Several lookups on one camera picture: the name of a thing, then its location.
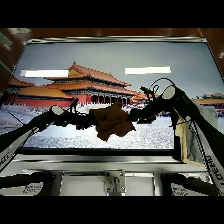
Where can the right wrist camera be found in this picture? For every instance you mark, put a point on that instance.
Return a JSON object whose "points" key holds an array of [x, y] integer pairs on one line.
{"points": [[147, 91]]}

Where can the brown T-shirt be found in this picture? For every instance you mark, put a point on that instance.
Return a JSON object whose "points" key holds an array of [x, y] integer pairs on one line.
{"points": [[113, 122]]}

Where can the cream garment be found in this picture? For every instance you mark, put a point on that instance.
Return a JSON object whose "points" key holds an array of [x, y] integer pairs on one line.
{"points": [[182, 140]]}

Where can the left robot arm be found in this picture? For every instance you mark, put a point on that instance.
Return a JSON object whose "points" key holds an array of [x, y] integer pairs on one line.
{"points": [[20, 133]]}

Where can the black garment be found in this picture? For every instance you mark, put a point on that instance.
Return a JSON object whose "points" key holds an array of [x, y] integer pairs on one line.
{"points": [[176, 146]]}

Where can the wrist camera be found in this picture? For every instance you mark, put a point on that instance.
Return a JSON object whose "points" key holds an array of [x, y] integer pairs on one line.
{"points": [[147, 91], [73, 105]]}

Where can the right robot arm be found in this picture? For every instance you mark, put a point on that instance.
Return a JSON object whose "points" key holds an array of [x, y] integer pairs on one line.
{"points": [[203, 133]]}

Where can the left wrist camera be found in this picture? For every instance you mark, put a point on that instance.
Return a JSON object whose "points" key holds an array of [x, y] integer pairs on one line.
{"points": [[73, 105]]}

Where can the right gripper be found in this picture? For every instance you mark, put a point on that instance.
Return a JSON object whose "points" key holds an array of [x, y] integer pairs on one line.
{"points": [[148, 112]]}

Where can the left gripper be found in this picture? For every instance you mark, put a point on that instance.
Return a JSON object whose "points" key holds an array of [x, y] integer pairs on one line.
{"points": [[75, 120]]}

